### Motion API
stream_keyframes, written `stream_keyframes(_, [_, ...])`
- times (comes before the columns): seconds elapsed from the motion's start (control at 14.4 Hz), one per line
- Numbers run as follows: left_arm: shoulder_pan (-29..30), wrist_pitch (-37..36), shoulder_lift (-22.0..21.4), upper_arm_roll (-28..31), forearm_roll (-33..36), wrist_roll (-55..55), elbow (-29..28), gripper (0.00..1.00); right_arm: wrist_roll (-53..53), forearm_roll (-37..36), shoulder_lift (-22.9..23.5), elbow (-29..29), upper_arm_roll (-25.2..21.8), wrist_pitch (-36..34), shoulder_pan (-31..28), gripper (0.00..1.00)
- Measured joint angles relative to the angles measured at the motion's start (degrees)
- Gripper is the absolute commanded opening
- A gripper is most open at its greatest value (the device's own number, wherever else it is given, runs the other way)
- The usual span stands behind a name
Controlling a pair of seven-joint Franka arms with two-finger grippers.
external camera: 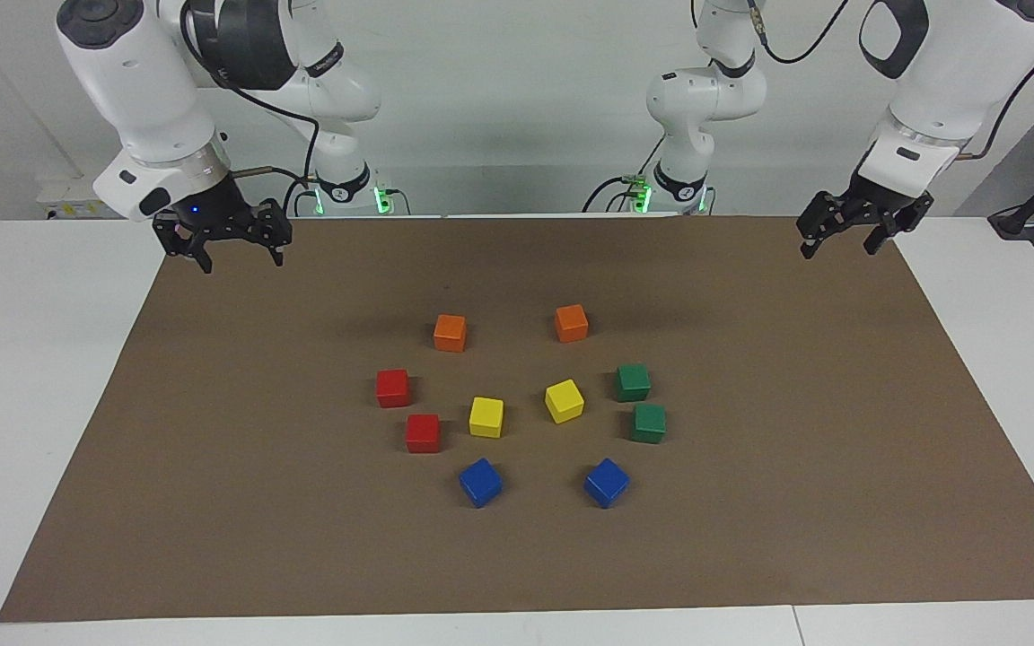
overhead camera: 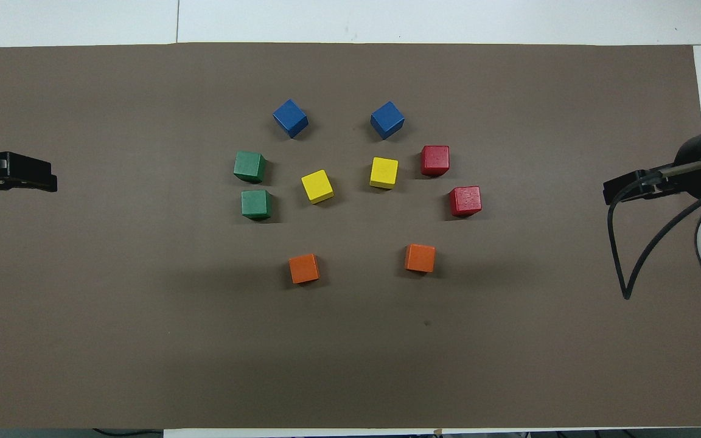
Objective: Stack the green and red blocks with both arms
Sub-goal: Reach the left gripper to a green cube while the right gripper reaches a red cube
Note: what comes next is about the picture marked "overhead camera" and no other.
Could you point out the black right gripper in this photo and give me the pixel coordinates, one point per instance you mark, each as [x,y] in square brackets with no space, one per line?
[667,175]

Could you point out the red wooden cube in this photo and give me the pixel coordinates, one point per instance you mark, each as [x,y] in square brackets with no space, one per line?
[465,201]
[435,160]

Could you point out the green wooden cube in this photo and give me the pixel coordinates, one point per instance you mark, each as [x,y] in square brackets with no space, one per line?
[249,166]
[256,204]

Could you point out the orange wooden cube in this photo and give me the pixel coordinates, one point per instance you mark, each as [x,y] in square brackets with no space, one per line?
[304,268]
[420,258]

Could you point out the yellow wooden cube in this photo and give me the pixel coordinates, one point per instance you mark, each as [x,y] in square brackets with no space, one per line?
[384,173]
[317,186]

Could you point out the blue wooden cube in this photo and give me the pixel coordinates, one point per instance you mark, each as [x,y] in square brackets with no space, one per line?
[290,118]
[387,120]

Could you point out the brown table mat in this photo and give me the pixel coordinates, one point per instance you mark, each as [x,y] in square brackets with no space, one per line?
[350,353]

